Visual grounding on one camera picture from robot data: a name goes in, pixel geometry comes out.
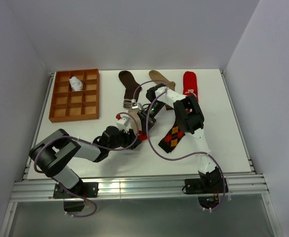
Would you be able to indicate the tan sock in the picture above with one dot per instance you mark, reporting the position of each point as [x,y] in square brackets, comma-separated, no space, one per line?
[161,77]

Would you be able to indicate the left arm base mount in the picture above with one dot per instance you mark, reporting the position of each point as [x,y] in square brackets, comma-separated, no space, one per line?
[77,198]

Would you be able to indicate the aluminium rail frame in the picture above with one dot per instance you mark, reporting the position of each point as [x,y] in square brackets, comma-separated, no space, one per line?
[144,207]

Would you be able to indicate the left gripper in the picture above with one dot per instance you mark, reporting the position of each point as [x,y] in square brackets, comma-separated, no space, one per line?
[129,138]

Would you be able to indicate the white sock with black stripes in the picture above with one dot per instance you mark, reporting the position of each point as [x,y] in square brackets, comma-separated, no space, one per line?
[76,84]

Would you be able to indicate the dark brown sock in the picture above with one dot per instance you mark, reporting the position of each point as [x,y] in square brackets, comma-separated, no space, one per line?
[132,88]

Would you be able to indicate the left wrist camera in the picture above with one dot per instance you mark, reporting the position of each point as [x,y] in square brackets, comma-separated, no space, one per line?
[123,122]

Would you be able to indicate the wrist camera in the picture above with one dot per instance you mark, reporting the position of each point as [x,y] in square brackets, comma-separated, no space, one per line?
[135,104]
[123,122]

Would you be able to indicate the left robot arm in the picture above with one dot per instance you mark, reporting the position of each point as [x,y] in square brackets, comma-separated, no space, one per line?
[52,155]

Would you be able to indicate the beige and red reindeer sock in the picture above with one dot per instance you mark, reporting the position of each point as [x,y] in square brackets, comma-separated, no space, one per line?
[136,124]

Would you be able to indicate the black orange argyle sock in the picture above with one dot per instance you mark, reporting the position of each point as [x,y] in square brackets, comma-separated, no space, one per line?
[171,139]

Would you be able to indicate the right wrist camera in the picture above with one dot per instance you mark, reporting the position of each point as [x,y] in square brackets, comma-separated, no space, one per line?
[135,104]

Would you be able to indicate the orange compartment tray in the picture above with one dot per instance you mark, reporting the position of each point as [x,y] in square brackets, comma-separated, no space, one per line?
[69,105]

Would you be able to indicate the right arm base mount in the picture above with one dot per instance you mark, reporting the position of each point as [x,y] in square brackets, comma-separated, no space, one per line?
[208,193]

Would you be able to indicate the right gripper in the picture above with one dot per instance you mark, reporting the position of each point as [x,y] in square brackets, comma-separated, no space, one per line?
[143,114]

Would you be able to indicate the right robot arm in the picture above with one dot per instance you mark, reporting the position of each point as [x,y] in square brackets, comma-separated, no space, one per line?
[189,120]

